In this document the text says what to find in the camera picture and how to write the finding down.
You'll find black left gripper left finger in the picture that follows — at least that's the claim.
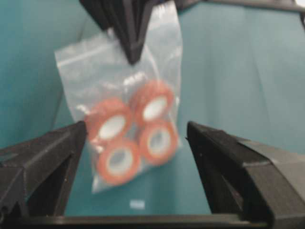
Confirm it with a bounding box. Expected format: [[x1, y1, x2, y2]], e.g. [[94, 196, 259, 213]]
[[0, 121, 86, 219]]

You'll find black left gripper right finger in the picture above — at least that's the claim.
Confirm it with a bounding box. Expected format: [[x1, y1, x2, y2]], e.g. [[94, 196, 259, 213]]
[[187, 121, 305, 229]]

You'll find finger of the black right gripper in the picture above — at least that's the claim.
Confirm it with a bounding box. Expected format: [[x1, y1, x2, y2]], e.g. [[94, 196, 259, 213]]
[[80, 0, 136, 63], [127, 0, 168, 63]]

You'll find orange tape roll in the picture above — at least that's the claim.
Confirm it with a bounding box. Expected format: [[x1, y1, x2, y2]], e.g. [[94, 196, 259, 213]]
[[84, 97, 132, 144], [139, 120, 179, 166], [129, 80, 174, 126], [96, 139, 141, 186]]

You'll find clear zip bag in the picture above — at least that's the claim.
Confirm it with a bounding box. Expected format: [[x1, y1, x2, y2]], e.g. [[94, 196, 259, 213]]
[[55, 1, 183, 193]]

